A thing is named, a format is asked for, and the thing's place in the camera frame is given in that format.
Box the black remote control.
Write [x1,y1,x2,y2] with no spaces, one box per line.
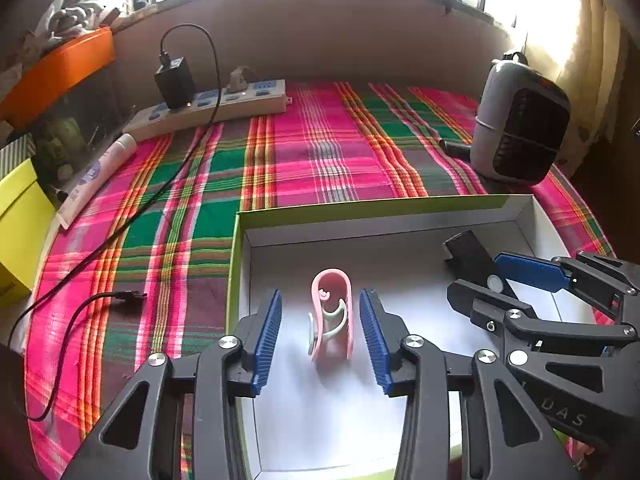
[442,230,518,299]

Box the pink hair claw clip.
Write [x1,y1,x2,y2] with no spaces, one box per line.
[308,269,354,362]

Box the green and white cardboard tray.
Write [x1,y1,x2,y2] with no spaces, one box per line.
[227,195,570,479]

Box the plaid pink green bedsheet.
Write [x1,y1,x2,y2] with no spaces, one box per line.
[22,80,616,480]

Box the grey black space heater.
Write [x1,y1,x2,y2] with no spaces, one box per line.
[470,50,570,185]

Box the cream patterned curtain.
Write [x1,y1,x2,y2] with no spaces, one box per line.
[555,0,628,178]

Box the white cream tube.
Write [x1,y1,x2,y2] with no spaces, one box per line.
[56,133,137,230]

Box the yellow cardboard box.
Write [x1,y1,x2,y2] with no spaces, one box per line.
[0,159,55,307]

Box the white power strip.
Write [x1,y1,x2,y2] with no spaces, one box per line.
[122,79,293,142]

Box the white plug on strip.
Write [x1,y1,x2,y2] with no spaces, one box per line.
[226,65,260,93]

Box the black power adapter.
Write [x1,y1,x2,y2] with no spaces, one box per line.
[154,50,196,110]

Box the orange plastic bin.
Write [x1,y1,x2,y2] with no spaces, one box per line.
[1,27,115,130]

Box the black charging cable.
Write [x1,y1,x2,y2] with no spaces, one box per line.
[6,23,222,423]

